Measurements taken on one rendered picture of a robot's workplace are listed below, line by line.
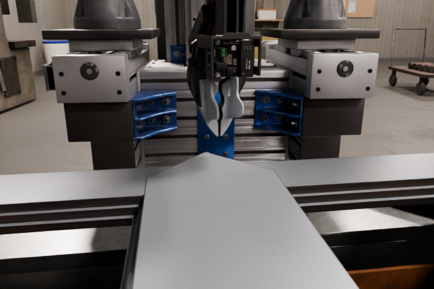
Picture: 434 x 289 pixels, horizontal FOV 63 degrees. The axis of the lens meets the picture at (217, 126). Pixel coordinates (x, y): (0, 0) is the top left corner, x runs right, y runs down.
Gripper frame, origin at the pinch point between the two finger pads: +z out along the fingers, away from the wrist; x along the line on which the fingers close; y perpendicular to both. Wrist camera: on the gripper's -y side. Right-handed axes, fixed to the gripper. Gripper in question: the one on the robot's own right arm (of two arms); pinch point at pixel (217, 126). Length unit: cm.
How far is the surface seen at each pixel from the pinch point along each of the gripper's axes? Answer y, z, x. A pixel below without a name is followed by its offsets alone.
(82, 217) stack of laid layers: 8.1, 7.1, -20.3
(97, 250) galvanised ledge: -6.5, 21.7, -19.3
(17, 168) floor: -237, 89, -72
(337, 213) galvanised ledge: -1.7, 21.7, 26.8
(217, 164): 3.0, 5.0, -1.0
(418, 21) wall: -755, -22, 928
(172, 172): 3.6, 5.0, -8.2
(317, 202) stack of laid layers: 15.0, 7.2, 8.3
